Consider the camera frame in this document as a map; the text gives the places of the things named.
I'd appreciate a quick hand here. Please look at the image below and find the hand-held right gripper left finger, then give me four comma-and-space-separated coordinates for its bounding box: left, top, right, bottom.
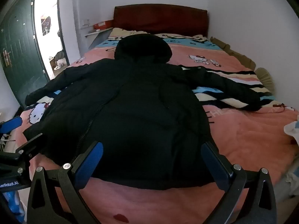
26, 141, 104, 224

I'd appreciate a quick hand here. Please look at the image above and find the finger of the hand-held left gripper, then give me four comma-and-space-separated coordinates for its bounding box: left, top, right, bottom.
0, 116, 23, 134
14, 133, 44, 161

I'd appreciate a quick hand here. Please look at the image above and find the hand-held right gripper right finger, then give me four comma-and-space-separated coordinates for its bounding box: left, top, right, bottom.
201, 141, 277, 224

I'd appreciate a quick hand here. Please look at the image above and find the black hooded jacket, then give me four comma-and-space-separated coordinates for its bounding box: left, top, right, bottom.
23, 33, 262, 190

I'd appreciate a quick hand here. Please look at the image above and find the blue white patterned cloth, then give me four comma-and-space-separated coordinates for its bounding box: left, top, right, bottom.
5, 190, 25, 223

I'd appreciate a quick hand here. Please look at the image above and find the pink cartoon cat printed blanket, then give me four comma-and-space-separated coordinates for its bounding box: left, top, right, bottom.
3, 27, 299, 224

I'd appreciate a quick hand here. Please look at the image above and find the dark green door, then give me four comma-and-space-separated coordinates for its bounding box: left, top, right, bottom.
0, 0, 50, 109

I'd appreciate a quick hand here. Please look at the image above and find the white crumpled cloth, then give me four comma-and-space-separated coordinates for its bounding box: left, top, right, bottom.
284, 119, 299, 145

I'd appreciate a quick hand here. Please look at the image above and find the pale green pleated fan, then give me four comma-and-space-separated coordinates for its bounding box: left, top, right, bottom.
255, 68, 276, 94

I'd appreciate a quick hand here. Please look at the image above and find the olive green cloth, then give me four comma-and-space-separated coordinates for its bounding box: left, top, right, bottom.
209, 36, 256, 69

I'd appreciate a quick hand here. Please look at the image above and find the orange cardboard box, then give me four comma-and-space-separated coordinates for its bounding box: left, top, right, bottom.
93, 21, 114, 30

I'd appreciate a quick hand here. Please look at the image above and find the dark red headboard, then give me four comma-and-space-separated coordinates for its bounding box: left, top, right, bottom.
113, 4, 208, 38

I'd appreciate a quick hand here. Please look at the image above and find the white wire rack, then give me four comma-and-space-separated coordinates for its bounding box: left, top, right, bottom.
0, 133, 15, 152

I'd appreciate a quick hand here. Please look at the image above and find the white wall shelf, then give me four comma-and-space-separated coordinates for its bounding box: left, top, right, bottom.
84, 27, 114, 49

